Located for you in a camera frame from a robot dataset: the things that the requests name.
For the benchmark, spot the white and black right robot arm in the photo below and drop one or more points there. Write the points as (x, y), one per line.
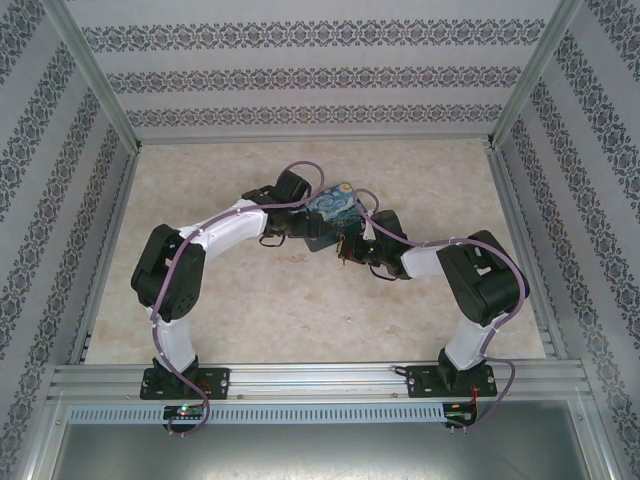
(480, 285)

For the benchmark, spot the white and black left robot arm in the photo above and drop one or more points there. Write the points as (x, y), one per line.
(225, 227)

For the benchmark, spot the starry night print mat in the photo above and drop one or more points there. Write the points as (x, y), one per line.
(335, 210)

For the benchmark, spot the small circuit board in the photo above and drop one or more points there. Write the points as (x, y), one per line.
(460, 415)
(185, 411)

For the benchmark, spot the grey sheet metal panel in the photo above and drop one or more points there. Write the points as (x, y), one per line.
(320, 450)

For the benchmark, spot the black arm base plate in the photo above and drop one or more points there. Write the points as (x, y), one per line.
(215, 382)
(422, 382)

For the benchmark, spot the aluminium side rail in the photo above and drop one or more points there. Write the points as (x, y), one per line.
(107, 255)
(525, 250)

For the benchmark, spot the aluminium front rail beam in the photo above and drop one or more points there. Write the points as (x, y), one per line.
(320, 382)

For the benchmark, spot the aluminium frame post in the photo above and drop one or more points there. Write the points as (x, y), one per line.
(100, 75)
(600, 440)
(42, 440)
(535, 75)

